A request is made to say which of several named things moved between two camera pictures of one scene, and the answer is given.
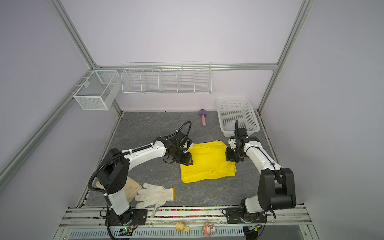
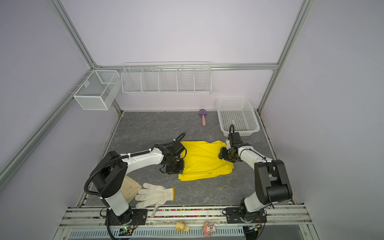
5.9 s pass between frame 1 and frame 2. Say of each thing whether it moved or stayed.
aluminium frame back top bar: stayed
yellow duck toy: stayed
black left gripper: moved
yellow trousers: stayed
